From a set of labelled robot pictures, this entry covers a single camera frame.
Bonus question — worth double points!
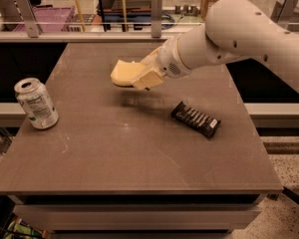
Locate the yellow broom handle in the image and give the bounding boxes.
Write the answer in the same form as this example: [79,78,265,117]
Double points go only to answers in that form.
[75,0,86,32]

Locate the black snack bar wrapper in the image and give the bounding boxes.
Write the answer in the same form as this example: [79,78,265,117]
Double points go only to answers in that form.
[170,102,220,138]

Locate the silver 7up can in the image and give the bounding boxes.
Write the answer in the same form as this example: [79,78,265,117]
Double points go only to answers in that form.
[14,78,59,129]

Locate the metal railing post left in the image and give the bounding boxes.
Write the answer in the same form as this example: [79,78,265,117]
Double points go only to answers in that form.
[15,0,41,38]

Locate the metal railing post right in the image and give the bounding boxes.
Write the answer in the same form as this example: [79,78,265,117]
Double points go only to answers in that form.
[270,0,299,29]

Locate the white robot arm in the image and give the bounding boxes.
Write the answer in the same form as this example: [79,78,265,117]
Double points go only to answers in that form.
[132,0,299,94]

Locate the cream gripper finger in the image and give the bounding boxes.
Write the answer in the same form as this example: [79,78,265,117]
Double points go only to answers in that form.
[141,48,159,67]
[132,64,165,90]

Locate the metal railing post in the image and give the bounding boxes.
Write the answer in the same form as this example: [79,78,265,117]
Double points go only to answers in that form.
[15,0,41,38]
[150,0,162,38]
[270,0,299,29]

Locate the purple plastic crate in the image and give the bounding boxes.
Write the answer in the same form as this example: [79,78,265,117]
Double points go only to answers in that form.
[12,5,76,33]

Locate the yellow sponge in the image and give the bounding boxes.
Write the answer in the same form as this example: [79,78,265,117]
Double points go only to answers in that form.
[111,60,146,88]

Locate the metal railing post centre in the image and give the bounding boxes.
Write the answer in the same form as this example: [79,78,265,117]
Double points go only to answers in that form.
[150,0,162,38]

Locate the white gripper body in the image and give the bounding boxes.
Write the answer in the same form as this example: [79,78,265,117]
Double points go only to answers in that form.
[155,36,190,79]

